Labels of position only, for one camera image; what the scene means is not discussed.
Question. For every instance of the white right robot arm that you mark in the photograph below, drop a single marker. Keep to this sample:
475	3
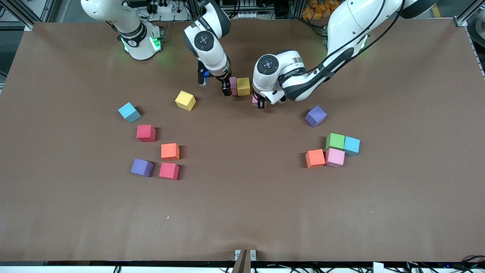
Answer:
210	49

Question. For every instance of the green foam cube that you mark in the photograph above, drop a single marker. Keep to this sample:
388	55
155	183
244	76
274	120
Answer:
335	141

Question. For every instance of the pink foam cube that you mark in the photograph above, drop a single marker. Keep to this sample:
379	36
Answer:
255	101
335	157
233	86

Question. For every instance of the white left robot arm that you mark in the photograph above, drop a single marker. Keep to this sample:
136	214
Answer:
348	26

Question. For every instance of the purple foam cube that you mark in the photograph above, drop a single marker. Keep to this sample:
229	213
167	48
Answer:
315	115
141	167

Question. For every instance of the red foam cube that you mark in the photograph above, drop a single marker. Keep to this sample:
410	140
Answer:
169	170
146	132

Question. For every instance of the grey metal bracket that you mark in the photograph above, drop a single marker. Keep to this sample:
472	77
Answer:
244	261

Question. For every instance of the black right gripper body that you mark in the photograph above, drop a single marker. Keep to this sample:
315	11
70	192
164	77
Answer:
223	80

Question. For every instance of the yellow foam cube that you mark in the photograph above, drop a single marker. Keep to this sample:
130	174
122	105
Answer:
185	100
243	86

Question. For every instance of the blue foam cube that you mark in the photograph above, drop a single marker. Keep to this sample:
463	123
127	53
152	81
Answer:
129	112
352	145

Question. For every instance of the white perforated strip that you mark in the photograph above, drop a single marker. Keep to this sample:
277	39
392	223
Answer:
476	54

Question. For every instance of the pile of orange fruit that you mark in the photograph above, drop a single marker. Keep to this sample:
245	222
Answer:
316	11

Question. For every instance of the white power strip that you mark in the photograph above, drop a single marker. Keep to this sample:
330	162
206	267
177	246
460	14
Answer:
165	8

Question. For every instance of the grey electronics unit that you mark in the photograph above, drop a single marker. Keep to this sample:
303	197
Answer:
238	7

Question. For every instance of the orange foam cube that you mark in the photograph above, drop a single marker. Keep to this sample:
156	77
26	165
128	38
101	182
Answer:
170	151
315	158

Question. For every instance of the aluminium frame post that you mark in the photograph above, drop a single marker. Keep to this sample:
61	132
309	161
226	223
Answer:
28	26
460	21

